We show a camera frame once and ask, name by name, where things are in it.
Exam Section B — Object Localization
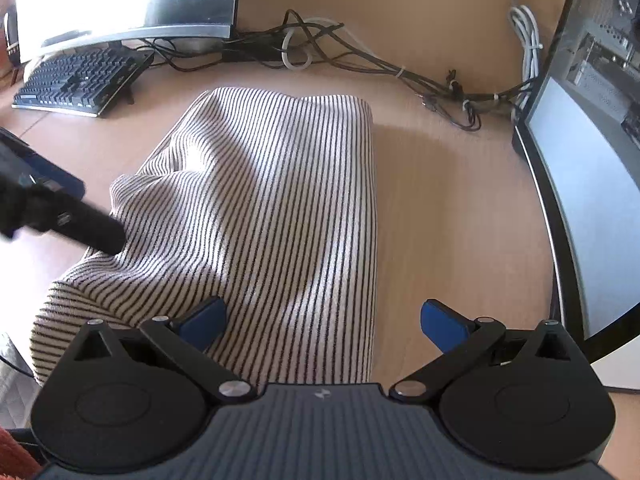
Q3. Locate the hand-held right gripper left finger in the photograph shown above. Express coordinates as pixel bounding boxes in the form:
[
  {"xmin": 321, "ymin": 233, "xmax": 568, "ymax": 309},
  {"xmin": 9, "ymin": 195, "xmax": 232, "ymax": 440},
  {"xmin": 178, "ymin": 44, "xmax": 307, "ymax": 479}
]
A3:
[{"xmin": 74, "ymin": 296, "xmax": 255, "ymax": 403}]

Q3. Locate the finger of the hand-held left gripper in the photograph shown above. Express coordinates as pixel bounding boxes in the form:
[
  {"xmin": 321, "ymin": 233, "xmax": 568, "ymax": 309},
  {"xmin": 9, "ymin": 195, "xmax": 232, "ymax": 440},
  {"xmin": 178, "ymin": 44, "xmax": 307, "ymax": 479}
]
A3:
[
  {"xmin": 0, "ymin": 127, "xmax": 87, "ymax": 202},
  {"xmin": 47, "ymin": 195, "xmax": 127, "ymax": 257}
]

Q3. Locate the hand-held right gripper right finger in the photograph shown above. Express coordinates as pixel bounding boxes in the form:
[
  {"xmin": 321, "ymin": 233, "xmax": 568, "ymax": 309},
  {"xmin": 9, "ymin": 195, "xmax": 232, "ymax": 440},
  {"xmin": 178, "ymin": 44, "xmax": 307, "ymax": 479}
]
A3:
[{"xmin": 389, "ymin": 299, "xmax": 575, "ymax": 403}]

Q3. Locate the beige striped sweater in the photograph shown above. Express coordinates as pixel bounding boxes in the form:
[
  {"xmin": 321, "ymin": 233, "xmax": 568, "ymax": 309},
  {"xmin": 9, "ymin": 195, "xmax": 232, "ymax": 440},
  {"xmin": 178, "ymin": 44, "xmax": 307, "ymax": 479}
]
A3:
[{"xmin": 30, "ymin": 86, "xmax": 379, "ymax": 387}]

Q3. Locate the black keyboard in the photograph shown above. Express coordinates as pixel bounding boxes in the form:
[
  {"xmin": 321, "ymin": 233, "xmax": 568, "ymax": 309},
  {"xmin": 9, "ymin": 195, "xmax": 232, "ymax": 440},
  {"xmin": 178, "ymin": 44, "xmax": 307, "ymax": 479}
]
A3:
[{"xmin": 11, "ymin": 46, "xmax": 155, "ymax": 119}]

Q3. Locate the white computer case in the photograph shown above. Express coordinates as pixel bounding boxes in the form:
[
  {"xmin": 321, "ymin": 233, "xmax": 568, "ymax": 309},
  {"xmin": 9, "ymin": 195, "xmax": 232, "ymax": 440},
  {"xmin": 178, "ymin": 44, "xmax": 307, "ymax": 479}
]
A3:
[{"xmin": 511, "ymin": 0, "xmax": 640, "ymax": 394}]

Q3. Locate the orange knitted cloth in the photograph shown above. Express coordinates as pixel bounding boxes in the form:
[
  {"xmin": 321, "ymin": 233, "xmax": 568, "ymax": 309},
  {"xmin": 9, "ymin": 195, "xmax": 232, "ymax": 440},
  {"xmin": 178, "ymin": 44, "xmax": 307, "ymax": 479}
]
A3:
[{"xmin": 0, "ymin": 426, "xmax": 44, "ymax": 480}]

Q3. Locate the black power adapter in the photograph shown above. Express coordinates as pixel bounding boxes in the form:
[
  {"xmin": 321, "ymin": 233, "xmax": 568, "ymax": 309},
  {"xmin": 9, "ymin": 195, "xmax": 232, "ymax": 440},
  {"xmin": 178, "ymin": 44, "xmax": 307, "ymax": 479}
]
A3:
[{"xmin": 220, "ymin": 39, "xmax": 287, "ymax": 64}]

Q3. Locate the white looped cable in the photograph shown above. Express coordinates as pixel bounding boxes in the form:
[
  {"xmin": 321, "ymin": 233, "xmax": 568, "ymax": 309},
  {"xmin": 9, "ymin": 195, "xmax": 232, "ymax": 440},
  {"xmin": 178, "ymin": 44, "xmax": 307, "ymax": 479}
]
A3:
[{"xmin": 281, "ymin": 18, "xmax": 351, "ymax": 71}]

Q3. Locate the black cable bundle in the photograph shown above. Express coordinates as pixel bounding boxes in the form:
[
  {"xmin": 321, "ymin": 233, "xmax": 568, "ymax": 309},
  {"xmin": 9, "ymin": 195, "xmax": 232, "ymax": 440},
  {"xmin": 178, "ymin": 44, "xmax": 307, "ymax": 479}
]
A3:
[{"xmin": 150, "ymin": 8, "xmax": 532, "ymax": 133}]

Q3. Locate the white plug cable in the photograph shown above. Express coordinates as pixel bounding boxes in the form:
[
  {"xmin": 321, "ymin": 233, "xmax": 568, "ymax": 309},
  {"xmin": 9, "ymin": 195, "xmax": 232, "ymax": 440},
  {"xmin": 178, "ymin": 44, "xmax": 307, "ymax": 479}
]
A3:
[{"xmin": 500, "ymin": 0, "xmax": 545, "ymax": 112}]

